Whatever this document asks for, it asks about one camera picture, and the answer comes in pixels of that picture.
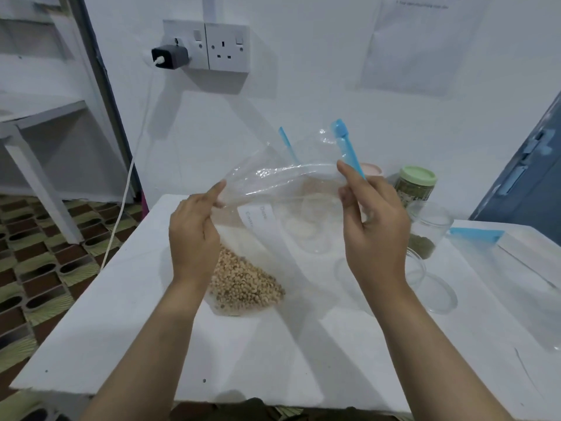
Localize person's left hand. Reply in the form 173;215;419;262
168;180;228;284

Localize person's right hand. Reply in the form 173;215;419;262
336;160;413;291

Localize clear zip bag blue slider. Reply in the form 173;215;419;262
205;118;367;319

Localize person's left forearm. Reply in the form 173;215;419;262
79;275;214;421

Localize person's right forearm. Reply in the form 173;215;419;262
361;275;517;421

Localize beige beans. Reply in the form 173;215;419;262
207;244;287;317

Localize green lid jar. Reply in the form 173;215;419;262
393;165;438;207

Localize clear open jar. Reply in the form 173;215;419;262
405;201;455;261

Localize green lentils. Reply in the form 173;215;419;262
408;233;437;260

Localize clear round lid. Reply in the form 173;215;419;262
412;268;459;315

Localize blue door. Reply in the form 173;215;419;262
468;89;561;227

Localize black charger plug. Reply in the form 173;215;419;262
151;44;190;71

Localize white paper sheet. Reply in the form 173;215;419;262
359;0;490;98

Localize empty clear zip bag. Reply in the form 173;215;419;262
446;226;561;352

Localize white box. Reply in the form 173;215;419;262
496;231;561;291

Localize white shelf unit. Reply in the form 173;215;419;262
0;0;133;246

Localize white charger cable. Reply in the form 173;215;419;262
100;54;164;271

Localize white wall socket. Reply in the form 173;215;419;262
162;19;207;71
205;22;251;73

